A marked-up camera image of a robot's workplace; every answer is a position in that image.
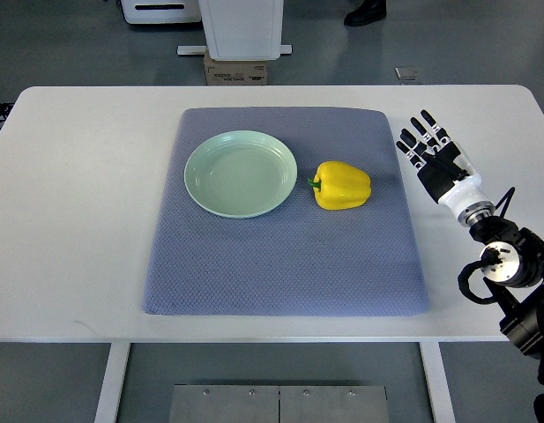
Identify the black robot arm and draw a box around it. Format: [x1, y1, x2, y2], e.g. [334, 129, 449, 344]
[458, 188, 544, 386]

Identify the cardboard box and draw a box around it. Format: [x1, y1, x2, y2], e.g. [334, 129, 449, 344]
[203, 49, 268, 86]

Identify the black shoe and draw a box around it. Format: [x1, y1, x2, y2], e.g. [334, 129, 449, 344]
[344, 0, 387, 27]

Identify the light green plate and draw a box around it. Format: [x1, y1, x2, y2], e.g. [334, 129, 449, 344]
[184, 130, 298, 219]

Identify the white pedestal column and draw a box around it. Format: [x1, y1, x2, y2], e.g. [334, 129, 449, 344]
[176, 0, 293, 62]

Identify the white appliance with slot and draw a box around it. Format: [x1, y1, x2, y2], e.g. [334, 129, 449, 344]
[119, 0, 202, 25]

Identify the blue quilted mat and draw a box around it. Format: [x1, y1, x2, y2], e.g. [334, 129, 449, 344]
[143, 107, 428, 316]

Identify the grey floor socket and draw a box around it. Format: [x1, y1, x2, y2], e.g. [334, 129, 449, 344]
[394, 66, 420, 81]

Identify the left white table leg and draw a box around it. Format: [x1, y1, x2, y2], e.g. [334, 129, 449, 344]
[94, 342, 130, 423]

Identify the white table leg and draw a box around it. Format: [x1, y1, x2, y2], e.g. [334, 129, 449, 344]
[420, 342, 456, 423]
[94, 342, 130, 423]

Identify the yellow bell pepper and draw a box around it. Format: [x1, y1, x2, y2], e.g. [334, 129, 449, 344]
[308, 160, 372, 211]

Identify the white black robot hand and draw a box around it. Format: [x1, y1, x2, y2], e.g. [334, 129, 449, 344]
[396, 109, 496, 227]

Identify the right white table leg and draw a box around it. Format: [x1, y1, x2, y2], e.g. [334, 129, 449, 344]
[420, 342, 456, 423]

